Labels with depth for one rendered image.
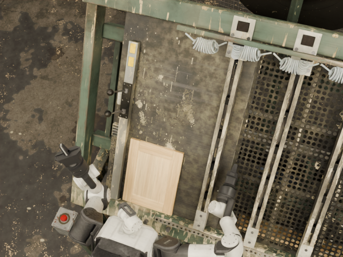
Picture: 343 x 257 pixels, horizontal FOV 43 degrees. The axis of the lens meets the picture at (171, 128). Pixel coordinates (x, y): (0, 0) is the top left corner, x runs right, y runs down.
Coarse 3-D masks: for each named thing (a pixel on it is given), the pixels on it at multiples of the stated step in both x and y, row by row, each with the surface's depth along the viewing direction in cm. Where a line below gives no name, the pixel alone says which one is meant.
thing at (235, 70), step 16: (240, 16) 194; (240, 32) 196; (240, 48) 187; (240, 64) 204; (224, 96) 212; (224, 112) 218; (224, 128) 218; (224, 144) 226; (208, 160) 226; (208, 176) 231; (208, 192) 233
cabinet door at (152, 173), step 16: (144, 144) 241; (128, 160) 248; (144, 160) 245; (160, 160) 242; (176, 160) 238; (128, 176) 252; (144, 176) 249; (160, 176) 245; (176, 176) 242; (128, 192) 256; (144, 192) 252; (160, 192) 249; (176, 192) 247; (160, 208) 252
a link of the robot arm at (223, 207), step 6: (216, 198) 219; (222, 198) 215; (228, 198) 214; (210, 204) 216; (216, 204) 212; (222, 204) 214; (228, 204) 212; (210, 210) 214; (216, 210) 212; (222, 210) 213; (228, 210) 211; (222, 216) 214
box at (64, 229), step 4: (60, 208) 255; (64, 208) 255; (60, 212) 253; (64, 212) 253; (68, 212) 253; (72, 212) 253; (76, 212) 253; (56, 216) 252; (72, 216) 252; (76, 216) 252; (56, 220) 251; (60, 220) 251; (72, 220) 250; (76, 220) 254; (52, 224) 250; (56, 224) 250; (60, 224) 250; (64, 224) 250; (68, 224) 249; (72, 224) 250; (56, 228) 254; (60, 228) 249; (64, 228) 248; (68, 228) 248; (60, 232) 260; (64, 232) 254; (68, 232) 250; (68, 236) 262
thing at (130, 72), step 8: (128, 48) 223; (136, 48) 221; (128, 56) 224; (136, 56) 223; (136, 64) 226; (128, 72) 227; (136, 72) 230; (128, 80) 229; (120, 120) 238; (128, 120) 238; (120, 128) 240; (128, 128) 242; (120, 136) 242; (120, 144) 244; (120, 152) 245; (120, 160) 247; (120, 168) 249; (112, 176) 253; (120, 176) 252; (112, 184) 255; (120, 184) 256; (112, 192) 257
